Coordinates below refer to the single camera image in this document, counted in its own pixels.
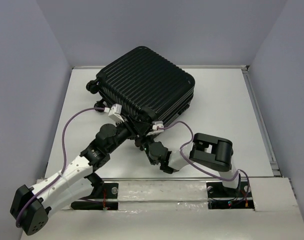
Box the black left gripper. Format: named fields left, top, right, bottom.
left=107, top=115, right=152, bottom=154

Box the black hard-shell suitcase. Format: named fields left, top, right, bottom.
left=86, top=46, right=195, bottom=126

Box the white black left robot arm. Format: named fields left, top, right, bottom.
left=10, top=115, right=153, bottom=236

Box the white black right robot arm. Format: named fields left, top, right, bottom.
left=135, top=133, right=240, bottom=196

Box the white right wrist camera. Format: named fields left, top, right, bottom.
left=147, top=121, right=164, bottom=136

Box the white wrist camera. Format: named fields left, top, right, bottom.
left=104, top=103, right=124, bottom=123
left=147, top=121, right=164, bottom=136

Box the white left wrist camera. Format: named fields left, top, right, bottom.
left=104, top=103, right=124, bottom=123

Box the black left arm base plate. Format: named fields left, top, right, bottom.
left=70, top=182, right=119, bottom=211

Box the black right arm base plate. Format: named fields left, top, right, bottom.
left=206, top=181, right=255, bottom=210

